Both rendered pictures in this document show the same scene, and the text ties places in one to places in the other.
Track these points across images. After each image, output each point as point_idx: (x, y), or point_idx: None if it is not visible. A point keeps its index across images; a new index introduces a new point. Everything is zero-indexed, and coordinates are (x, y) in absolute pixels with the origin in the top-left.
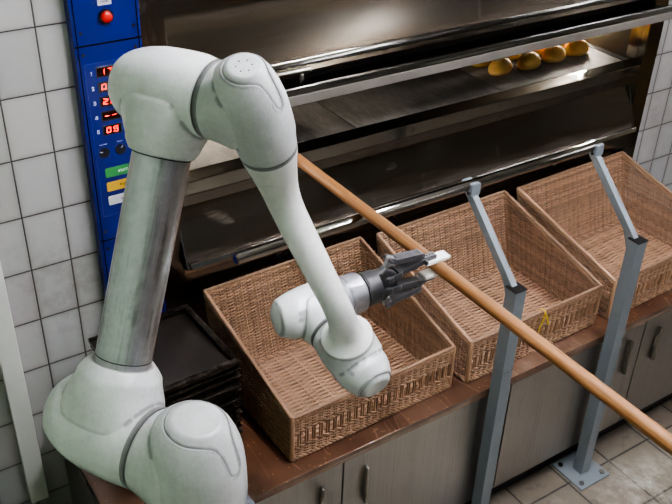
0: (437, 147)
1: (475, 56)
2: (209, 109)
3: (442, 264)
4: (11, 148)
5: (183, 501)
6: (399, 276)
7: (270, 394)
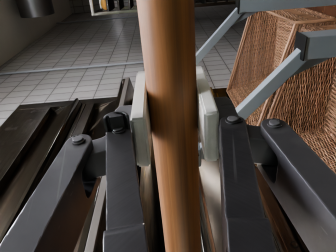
0: (216, 210)
1: (99, 189)
2: None
3: (145, 73)
4: None
5: None
6: (125, 250)
7: None
